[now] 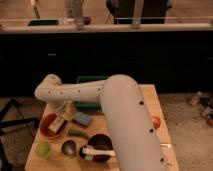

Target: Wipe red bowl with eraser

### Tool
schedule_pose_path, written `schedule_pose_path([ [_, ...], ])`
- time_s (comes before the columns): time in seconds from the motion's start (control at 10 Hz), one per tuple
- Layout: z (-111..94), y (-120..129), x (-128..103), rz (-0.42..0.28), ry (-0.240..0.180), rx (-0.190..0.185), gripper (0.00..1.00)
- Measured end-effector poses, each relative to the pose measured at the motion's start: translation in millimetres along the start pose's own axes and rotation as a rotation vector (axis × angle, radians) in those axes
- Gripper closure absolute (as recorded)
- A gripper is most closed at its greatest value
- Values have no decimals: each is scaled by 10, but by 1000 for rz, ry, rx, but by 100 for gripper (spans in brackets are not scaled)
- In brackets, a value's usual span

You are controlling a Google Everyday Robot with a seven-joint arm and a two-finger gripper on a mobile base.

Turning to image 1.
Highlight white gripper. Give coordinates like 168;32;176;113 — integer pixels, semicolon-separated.
49;101;73;120

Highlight whiteboard eraser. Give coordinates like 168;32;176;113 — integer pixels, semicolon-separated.
49;116;65;134

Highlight red bowl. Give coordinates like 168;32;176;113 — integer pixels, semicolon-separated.
39;113;68;140

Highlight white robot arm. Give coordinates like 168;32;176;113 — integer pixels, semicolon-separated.
35;74;167;171

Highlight dark brown bowl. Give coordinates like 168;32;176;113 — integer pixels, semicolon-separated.
88;134;113;163

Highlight green rectangular tray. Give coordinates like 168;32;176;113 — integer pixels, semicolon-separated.
74;76;108;110

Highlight grey blue sponge block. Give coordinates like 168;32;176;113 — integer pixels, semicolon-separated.
72;112;92;127

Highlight green chili pepper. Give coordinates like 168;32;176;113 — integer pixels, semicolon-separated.
68;129;90;139

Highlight black tripod stand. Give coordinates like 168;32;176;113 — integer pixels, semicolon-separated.
0;98;40;171

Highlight orange round fruit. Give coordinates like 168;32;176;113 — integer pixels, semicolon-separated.
152;116;161;129

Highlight dark long counter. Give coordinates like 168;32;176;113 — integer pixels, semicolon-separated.
0;23;213;97

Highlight clutter items on floor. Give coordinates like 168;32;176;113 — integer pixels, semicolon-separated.
187;92;213;127

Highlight white handled brush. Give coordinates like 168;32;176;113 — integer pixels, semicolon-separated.
79;145;115;163

